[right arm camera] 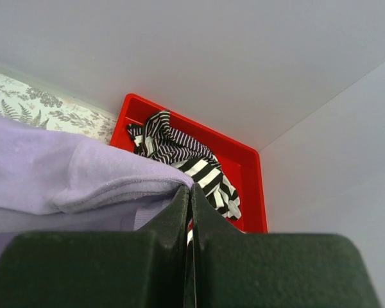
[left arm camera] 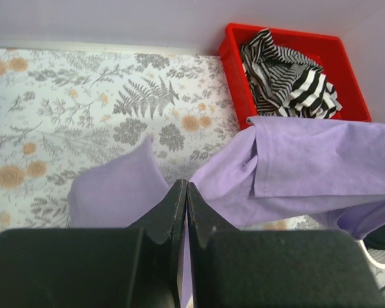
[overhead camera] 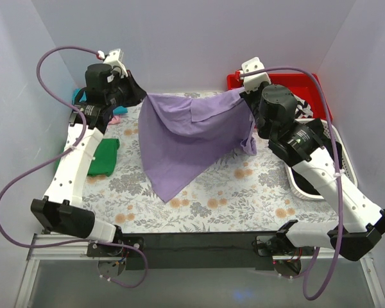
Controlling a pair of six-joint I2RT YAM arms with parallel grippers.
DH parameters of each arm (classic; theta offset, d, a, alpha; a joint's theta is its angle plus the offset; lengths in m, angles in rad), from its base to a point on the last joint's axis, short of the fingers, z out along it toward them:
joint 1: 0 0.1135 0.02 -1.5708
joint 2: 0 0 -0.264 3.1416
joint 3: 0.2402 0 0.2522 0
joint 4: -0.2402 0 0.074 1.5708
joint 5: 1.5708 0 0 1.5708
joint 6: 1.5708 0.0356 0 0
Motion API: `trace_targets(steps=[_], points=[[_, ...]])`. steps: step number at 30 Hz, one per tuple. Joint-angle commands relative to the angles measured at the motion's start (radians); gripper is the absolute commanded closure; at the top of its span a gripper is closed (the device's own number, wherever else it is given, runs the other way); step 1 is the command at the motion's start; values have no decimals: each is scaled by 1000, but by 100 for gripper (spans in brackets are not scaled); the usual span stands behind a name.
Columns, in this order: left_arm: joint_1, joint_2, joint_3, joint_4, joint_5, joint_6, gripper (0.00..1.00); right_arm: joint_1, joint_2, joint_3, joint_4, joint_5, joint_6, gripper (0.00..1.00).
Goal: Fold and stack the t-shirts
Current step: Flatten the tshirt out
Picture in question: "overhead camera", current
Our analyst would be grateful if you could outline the green folded t shirt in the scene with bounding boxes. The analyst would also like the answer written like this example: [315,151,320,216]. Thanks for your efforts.
[62,137,121,178]

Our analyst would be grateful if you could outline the floral patterned table cloth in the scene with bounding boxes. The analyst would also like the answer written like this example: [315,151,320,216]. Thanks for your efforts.
[81,105,338,233]

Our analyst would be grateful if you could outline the black garment in basket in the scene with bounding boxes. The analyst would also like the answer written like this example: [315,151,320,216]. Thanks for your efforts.
[286,126,344,200]

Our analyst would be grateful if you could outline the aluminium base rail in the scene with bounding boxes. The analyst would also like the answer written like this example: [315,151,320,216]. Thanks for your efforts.
[16,232,385,307]

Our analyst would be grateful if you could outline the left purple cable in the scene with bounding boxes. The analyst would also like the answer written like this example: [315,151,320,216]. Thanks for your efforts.
[0,46,150,288]

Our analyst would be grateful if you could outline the teal folded t shirt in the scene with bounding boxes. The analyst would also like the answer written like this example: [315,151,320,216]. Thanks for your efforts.
[72,89,128,116]

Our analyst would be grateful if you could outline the purple cable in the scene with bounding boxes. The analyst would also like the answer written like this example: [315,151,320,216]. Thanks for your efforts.
[0,46,150,288]
[240,66,345,300]

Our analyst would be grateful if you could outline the red plastic bin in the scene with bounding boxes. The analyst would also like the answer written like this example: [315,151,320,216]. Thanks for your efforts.
[227,73,327,120]

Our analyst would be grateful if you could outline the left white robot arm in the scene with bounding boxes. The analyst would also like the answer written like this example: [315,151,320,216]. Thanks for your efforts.
[31,60,146,257]

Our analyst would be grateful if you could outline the black white striped shirt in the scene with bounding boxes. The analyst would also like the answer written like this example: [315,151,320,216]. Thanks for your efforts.
[293,94,314,119]

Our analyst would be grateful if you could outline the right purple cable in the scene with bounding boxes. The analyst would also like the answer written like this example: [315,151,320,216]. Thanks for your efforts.
[240,66,345,300]

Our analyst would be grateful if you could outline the lilac purple t shirt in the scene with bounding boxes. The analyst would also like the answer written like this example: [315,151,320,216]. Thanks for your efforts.
[138,89,257,202]

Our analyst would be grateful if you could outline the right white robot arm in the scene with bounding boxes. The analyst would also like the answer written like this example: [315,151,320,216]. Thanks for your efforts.
[240,82,385,261]

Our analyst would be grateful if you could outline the pink folded t shirt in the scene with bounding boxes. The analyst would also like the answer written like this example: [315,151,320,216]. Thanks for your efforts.
[108,115,121,125]

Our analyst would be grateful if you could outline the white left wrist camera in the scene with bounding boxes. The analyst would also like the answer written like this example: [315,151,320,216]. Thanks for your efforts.
[96,49,128,78]

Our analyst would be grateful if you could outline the white perforated laundry basket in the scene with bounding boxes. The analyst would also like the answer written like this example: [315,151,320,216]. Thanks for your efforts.
[284,117,359,201]

